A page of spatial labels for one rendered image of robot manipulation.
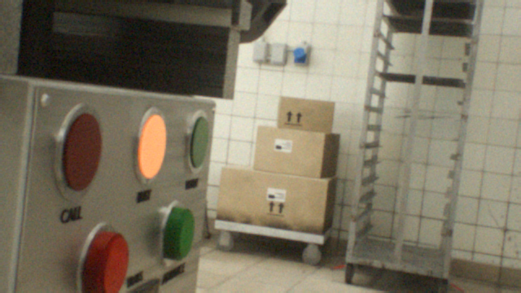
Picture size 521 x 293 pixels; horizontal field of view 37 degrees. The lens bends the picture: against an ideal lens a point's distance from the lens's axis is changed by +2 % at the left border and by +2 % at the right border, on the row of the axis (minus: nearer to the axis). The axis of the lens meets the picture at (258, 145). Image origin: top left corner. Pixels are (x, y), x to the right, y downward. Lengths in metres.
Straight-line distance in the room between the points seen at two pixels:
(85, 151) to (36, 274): 0.05
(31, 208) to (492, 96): 4.26
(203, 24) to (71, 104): 0.23
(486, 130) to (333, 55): 0.96
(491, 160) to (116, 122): 4.19
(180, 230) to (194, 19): 0.16
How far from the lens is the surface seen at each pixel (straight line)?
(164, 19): 0.54
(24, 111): 0.29
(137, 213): 0.40
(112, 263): 0.35
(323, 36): 4.65
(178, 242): 0.44
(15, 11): 0.28
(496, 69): 4.51
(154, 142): 0.40
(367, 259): 3.84
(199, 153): 0.48
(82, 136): 0.32
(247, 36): 0.69
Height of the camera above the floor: 0.84
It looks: 3 degrees down
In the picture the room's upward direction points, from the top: 6 degrees clockwise
